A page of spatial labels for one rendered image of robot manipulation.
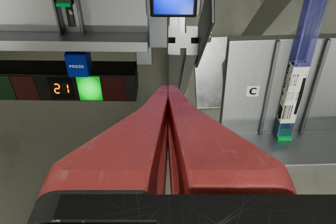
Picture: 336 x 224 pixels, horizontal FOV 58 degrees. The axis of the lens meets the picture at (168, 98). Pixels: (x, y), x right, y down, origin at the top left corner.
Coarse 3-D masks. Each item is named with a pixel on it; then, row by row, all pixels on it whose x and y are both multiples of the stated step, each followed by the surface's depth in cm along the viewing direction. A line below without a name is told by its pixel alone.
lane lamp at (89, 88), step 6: (78, 78) 37; (84, 78) 37; (90, 78) 37; (96, 78) 37; (78, 84) 37; (84, 84) 37; (90, 84) 37; (96, 84) 37; (78, 90) 38; (84, 90) 38; (90, 90) 38; (96, 90) 38; (84, 96) 38; (90, 96) 38; (96, 96) 38
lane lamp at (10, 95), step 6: (0, 78) 37; (6, 78) 37; (0, 84) 37; (6, 84) 37; (0, 90) 38; (6, 90) 38; (12, 90) 38; (0, 96) 38; (6, 96) 38; (12, 96) 38
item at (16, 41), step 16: (0, 32) 32; (16, 32) 32; (32, 32) 32; (48, 32) 32; (64, 32) 32; (80, 32) 32; (96, 32) 32; (112, 32) 32; (128, 32) 32; (144, 32) 32; (0, 48) 31; (16, 48) 31; (32, 48) 31; (48, 48) 31; (64, 48) 31; (80, 48) 31; (96, 48) 31; (112, 48) 31; (128, 48) 31; (144, 48) 31
